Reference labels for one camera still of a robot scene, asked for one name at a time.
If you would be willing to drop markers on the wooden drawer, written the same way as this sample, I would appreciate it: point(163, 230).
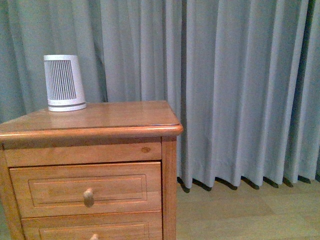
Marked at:
point(111, 226)
point(66, 190)

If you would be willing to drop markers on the wooden nightstand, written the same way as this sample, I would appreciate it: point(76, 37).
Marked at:
point(101, 133)

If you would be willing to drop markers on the grey pleated curtain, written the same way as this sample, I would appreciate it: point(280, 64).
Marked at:
point(243, 76)

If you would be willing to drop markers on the white ribbed air purifier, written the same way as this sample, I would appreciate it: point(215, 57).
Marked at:
point(64, 85)

